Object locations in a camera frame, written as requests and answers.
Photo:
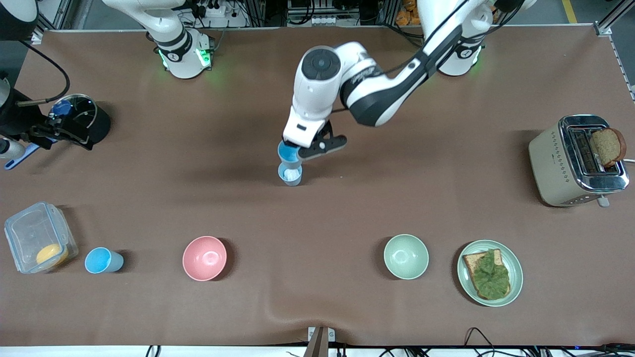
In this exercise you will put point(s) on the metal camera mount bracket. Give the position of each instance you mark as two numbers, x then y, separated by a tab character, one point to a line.
317	342

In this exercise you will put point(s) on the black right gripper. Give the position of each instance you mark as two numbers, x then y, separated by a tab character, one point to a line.
14	118

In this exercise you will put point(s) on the aluminium frame rail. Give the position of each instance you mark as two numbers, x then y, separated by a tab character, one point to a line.
603	29

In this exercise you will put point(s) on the blue plastic cup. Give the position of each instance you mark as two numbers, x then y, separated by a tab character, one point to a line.
287	153
101	260

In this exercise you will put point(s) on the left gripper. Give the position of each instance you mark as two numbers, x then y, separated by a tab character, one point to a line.
289	144

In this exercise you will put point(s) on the pink bowl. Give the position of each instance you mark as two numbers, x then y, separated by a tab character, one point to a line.
204	258

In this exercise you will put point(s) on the green lettuce leaf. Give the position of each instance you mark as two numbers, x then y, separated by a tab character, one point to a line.
493	277

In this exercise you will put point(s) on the crumpled white paper wad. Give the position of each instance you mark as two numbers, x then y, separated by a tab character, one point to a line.
291	173

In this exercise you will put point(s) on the pale green plate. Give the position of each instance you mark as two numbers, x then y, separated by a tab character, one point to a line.
516	275

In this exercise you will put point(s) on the white power strip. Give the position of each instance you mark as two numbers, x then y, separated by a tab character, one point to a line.
325	21
216	9

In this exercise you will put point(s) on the blue utensil head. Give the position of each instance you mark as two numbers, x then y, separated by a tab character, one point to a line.
62	107

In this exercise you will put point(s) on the pale green bowl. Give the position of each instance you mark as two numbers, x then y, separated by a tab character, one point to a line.
406	257

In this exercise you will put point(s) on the orange snack bag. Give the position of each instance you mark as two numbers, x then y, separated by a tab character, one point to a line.
406	12

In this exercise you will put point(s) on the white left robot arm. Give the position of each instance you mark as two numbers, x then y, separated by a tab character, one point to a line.
377	94

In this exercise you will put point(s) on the dark toasted bread slice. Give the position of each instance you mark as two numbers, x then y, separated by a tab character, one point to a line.
607	146

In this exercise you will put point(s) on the clear plastic lidded container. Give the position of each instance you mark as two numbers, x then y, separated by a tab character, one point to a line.
30	233

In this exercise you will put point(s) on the yellow orange fruit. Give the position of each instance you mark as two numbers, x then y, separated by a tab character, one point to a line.
52	254

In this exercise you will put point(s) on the brown bread slice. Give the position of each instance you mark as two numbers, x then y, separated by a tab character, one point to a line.
471	265

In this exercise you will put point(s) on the blue cup holding white paper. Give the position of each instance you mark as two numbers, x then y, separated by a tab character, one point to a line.
290	182

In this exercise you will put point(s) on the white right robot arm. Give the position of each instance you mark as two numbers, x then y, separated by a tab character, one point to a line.
173	29

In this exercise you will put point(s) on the beige chrome toaster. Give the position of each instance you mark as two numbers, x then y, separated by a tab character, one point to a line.
550	168

